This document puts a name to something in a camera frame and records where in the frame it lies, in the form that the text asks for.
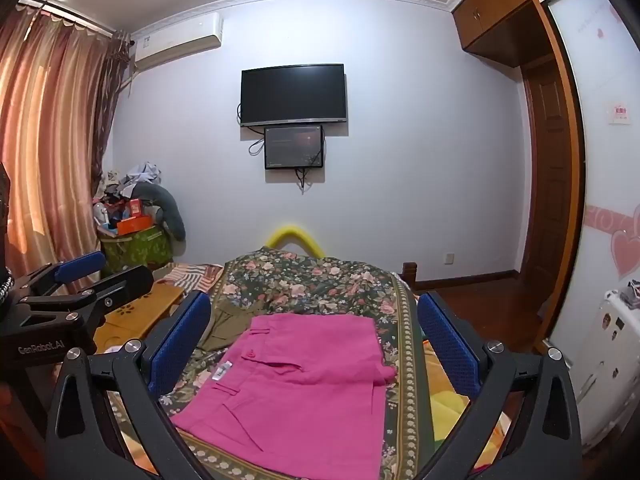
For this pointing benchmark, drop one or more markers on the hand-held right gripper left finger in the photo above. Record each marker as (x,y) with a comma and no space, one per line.
(184,342)

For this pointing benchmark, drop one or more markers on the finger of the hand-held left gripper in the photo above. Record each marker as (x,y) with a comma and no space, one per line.
(80,265)
(125,282)

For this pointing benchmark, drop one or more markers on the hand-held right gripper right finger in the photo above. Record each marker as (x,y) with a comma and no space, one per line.
(447,342)

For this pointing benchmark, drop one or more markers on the pink pants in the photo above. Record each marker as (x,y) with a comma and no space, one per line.
(300,385)

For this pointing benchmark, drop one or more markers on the olive green pants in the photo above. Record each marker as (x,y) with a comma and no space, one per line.
(227,330)

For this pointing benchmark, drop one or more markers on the green patterned bag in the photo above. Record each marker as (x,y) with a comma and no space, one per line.
(135,252)

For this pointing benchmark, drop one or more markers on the tan wooden board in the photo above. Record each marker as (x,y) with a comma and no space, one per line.
(135,317)

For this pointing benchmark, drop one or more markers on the orange box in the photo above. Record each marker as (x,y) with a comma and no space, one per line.
(134,225)

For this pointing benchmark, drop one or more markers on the colourful fleece blanket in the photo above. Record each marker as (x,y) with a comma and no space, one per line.
(452,410)

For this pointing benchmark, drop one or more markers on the striped cloth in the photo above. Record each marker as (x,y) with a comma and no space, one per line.
(192,275)

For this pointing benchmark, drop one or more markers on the wooden bedpost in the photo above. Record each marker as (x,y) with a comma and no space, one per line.
(410,275)

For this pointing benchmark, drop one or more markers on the grey plush pillow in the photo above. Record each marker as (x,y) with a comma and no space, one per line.
(167,205)

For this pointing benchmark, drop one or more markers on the pile of clothes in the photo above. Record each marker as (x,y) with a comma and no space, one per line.
(132,177)

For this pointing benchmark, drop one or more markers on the pink striped curtain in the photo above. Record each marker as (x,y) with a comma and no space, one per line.
(50,135)

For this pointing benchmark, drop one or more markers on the floral bedspread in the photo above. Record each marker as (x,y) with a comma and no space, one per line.
(320,280)

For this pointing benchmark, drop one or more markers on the yellow foam tube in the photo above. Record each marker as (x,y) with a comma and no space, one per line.
(292,230)

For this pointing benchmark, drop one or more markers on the white appliance with stickers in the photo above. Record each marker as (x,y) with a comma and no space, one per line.
(605,355)

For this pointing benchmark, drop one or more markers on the wooden door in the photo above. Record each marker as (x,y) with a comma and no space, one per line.
(547,185)

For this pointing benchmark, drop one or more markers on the white heart-print wardrobe door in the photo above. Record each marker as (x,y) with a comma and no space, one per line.
(595,170)

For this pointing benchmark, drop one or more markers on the white air conditioner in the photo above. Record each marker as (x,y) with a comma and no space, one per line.
(175,42)

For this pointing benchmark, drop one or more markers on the red and white sticker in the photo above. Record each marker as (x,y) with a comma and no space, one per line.
(620,112)

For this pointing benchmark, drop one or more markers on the wooden overhead cabinet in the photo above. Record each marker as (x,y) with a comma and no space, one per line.
(495,15)

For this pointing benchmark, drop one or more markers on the small black wall monitor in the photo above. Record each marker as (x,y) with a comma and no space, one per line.
(292,147)

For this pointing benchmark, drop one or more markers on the black wall television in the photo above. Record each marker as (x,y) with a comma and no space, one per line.
(292,92)

